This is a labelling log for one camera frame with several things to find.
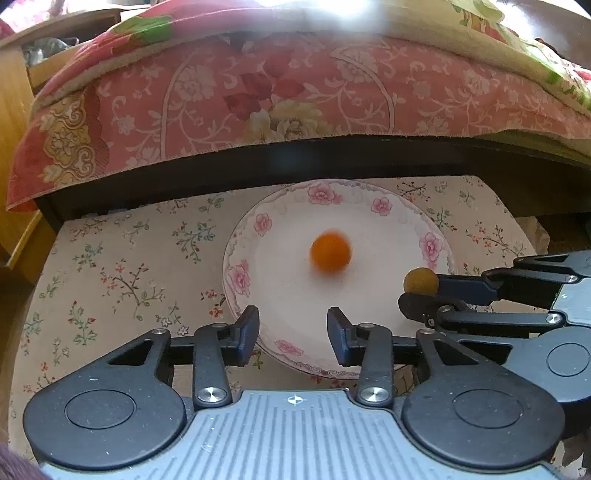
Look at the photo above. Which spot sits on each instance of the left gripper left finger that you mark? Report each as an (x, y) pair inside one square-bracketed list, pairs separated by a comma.
[(216, 347)]

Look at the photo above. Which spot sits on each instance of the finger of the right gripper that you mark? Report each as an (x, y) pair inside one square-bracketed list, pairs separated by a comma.
[(450, 314), (529, 287)]

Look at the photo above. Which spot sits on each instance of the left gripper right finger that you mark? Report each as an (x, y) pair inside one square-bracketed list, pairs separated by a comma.
[(369, 346)]

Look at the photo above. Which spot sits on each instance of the longan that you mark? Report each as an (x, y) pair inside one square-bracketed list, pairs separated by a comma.
[(423, 281)]

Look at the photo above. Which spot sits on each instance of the orange cherry tomato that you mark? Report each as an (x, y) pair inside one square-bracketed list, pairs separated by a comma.
[(331, 252)]

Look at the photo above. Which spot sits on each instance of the floral white plate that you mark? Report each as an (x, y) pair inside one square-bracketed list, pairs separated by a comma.
[(267, 263)]

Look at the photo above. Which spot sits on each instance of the floral tablecloth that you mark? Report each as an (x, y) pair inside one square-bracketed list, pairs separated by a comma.
[(110, 279)]

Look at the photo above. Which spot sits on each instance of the wooden cabinet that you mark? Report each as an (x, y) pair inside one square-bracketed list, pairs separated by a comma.
[(26, 237)]

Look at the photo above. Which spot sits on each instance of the yellow green floral quilt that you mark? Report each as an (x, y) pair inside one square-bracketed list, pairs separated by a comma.
[(474, 29)]

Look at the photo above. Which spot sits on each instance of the pink floral blanket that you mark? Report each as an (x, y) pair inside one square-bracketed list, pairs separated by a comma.
[(186, 78)]

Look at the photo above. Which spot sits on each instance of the dark bed frame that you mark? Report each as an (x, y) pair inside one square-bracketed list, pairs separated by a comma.
[(529, 179)]

